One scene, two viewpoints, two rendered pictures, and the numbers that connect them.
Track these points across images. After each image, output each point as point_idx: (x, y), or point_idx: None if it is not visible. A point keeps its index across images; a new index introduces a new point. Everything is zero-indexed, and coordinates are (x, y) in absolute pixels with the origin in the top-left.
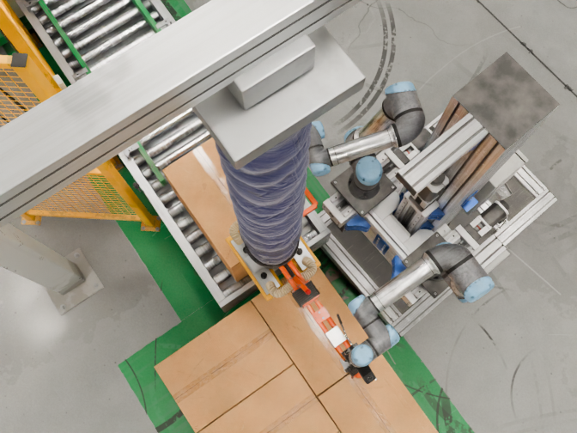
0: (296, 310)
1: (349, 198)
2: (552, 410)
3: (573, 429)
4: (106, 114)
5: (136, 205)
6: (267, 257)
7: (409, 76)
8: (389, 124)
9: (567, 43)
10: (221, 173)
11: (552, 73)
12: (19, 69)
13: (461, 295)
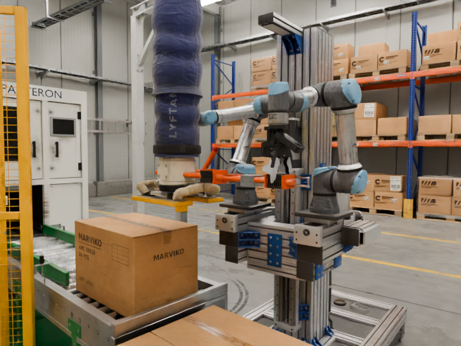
0: (205, 331)
1: (236, 204)
2: None
3: None
4: None
5: (31, 306)
6: (175, 112)
7: (262, 298)
8: (250, 128)
9: (353, 281)
10: (127, 219)
11: (355, 290)
12: (18, 8)
13: (351, 167)
